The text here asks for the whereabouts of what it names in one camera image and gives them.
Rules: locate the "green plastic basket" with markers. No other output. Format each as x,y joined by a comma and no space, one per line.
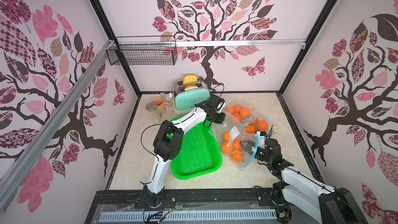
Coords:
200,153

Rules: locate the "clear blue-zip bag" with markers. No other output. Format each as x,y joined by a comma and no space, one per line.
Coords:
237,144

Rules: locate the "mint green toaster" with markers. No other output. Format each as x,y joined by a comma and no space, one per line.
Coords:
184,102

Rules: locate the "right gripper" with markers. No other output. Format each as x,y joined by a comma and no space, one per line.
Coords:
253,146

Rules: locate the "black wire wall basket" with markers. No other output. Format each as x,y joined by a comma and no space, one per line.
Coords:
143,50

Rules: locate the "clear glass jar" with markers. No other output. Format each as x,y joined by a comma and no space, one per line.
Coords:
156,116

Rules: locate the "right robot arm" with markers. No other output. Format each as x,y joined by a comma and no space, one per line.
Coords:
324,203

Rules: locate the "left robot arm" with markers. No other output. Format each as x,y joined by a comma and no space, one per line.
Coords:
168,142

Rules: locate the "aluminium rail bar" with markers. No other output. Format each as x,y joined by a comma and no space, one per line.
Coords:
19,170

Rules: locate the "clear green-strip bag of oranges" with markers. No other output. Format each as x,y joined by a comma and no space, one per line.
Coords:
250,117

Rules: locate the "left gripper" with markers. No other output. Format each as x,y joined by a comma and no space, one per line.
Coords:
220,119

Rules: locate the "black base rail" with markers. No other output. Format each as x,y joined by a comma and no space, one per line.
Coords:
185,197

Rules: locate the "yellow toast slice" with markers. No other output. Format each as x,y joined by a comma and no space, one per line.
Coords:
191,78

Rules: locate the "pink ceramic mug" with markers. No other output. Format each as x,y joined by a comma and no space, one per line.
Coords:
161,104

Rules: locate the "white slotted cable duct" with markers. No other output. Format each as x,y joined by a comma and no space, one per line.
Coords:
186,216

